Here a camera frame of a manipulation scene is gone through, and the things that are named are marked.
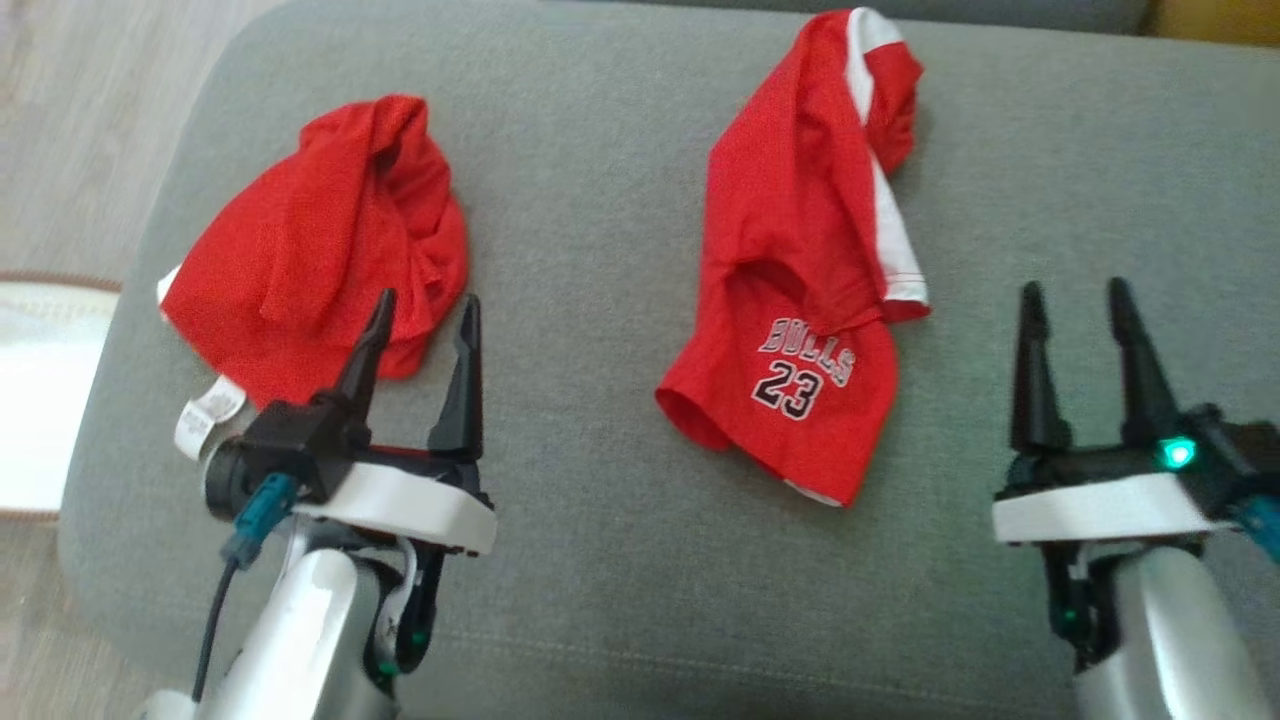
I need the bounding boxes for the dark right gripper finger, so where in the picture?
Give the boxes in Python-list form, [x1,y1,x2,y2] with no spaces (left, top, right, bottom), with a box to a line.
[1105,277,1181,446]
[1010,282,1071,453]

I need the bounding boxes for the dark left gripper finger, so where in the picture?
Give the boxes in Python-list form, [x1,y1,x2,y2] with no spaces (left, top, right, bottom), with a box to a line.
[330,288,398,441]
[428,293,484,463]

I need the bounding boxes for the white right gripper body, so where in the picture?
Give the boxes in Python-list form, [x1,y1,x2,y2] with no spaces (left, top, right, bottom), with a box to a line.
[992,445,1239,546]

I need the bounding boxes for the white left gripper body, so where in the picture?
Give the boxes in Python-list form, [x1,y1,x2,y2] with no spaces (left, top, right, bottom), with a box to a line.
[295,445,498,558]

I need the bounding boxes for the red shirt with white sleeves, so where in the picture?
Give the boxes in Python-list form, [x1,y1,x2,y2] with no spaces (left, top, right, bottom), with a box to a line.
[157,94,471,461]

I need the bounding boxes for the red Bulls 23 shorts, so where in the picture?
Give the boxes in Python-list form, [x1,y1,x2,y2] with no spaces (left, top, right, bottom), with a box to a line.
[655,7,931,509]

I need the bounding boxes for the grey fabric sofa seat cushion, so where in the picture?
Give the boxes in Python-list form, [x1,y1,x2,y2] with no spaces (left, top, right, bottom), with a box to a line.
[58,0,1280,720]

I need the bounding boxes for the white basket with brown rim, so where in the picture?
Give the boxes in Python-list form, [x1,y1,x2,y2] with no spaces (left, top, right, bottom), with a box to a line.
[0,270,123,523]

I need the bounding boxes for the blue left cable connector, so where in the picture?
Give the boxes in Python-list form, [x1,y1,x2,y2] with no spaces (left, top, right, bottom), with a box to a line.
[222,472,299,569]

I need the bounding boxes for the blue cable connector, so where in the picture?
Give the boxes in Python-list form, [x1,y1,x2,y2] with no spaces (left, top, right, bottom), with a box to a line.
[1235,495,1280,563]
[222,472,299,569]

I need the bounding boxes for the blue right cable connector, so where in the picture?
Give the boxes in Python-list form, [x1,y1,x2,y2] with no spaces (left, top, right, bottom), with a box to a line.
[1235,495,1280,563]

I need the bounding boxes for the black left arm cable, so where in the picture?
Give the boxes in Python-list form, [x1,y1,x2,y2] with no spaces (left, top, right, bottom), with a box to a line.
[190,555,241,703]

